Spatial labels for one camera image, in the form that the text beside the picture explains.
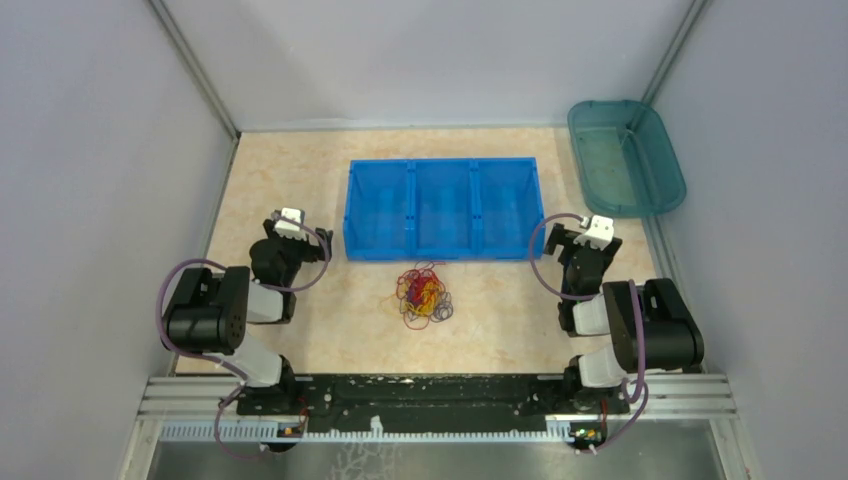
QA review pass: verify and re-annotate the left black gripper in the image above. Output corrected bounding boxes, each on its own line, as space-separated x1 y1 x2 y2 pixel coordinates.
264 220 333 288

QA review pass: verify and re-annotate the red wire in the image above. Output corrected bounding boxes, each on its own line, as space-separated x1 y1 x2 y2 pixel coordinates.
396 260 446 332

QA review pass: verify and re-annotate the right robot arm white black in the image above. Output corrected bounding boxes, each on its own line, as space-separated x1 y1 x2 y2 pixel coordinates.
544 224 705 412

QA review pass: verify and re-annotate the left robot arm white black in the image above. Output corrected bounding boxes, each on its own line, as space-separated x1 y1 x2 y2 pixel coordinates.
155 214 334 414

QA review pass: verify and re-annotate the teal translucent plastic tub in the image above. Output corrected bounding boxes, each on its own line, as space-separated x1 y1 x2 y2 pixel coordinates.
567 100 687 218

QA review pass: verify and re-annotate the blue three-compartment plastic bin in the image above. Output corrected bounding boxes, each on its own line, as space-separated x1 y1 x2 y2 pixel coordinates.
343 157 545 262

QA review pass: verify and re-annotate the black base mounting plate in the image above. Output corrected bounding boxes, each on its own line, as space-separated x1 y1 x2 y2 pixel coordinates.
236 374 630 433

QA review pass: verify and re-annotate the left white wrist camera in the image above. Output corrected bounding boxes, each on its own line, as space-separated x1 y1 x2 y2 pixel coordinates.
270 207 308 240

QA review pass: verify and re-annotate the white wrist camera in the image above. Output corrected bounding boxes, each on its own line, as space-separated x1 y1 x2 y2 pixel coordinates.
574 215 614 250
270 207 308 240

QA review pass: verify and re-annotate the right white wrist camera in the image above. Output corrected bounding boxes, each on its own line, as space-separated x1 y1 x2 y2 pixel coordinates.
574 215 614 250

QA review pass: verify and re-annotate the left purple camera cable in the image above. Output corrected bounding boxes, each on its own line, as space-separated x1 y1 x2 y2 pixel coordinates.
154 215 332 462

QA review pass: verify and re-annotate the white cable duct strip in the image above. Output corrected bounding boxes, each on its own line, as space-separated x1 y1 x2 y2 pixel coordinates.
159 417 575 444

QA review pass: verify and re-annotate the aluminium frame rail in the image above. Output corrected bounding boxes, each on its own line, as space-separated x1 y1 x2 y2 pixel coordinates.
137 374 738 420

